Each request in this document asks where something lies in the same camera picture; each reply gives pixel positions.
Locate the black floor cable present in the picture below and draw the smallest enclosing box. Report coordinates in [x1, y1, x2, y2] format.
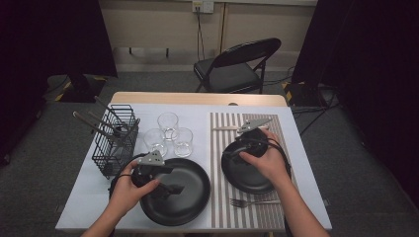
[291, 95, 344, 136]

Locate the striped brown white placemat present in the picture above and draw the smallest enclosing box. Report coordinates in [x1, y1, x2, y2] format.
[209, 112, 295, 229]

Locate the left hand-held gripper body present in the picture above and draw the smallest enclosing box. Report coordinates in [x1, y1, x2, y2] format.
[130, 150, 166, 189]

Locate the black folding chair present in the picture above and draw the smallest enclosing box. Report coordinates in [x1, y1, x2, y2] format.
[193, 37, 283, 96]

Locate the white table cover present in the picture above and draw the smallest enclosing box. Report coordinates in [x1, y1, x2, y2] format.
[54, 102, 333, 231]

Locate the silver table knife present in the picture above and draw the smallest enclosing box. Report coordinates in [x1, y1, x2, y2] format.
[212, 123, 275, 131]

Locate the person's left hand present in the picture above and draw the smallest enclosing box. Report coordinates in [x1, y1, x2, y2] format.
[108, 161, 161, 216]

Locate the black plate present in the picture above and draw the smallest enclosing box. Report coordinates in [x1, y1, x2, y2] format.
[220, 144, 277, 196]
[139, 157, 211, 227]

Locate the black stand base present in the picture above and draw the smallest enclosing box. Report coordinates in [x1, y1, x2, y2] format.
[53, 73, 108, 104]
[282, 80, 330, 108]

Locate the person's right hand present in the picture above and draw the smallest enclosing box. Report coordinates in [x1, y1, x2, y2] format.
[238, 128, 293, 192]

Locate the right hand-held gripper cable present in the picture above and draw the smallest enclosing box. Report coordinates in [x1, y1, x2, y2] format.
[241, 136, 293, 179]

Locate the black wire cutlery rack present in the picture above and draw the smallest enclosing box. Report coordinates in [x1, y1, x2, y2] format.
[91, 104, 141, 181]

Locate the black wall cable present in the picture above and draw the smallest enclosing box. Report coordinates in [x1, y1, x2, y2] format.
[196, 6, 207, 62]

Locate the dark cutlery piece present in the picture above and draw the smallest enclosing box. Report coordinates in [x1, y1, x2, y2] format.
[110, 118, 141, 159]

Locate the left hand-held gripper cable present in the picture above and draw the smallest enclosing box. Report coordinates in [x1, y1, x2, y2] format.
[108, 152, 147, 198]

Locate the silver fork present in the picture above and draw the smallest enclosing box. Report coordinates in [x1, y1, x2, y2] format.
[229, 197, 282, 209]

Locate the dark curtain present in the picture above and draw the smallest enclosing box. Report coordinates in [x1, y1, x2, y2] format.
[0, 0, 119, 166]
[291, 0, 419, 206]

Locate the white wall outlet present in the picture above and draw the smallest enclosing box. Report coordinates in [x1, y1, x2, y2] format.
[192, 0, 215, 14]

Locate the metal cutlery handle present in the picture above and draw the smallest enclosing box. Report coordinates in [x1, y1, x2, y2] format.
[94, 95, 127, 129]
[72, 111, 115, 139]
[87, 111, 125, 134]

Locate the hand-held gripper cable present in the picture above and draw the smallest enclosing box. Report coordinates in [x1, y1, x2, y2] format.
[241, 136, 293, 179]
[108, 152, 147, 198]

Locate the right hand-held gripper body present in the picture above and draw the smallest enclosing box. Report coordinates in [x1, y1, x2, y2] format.
[235, 118, 273, 158]

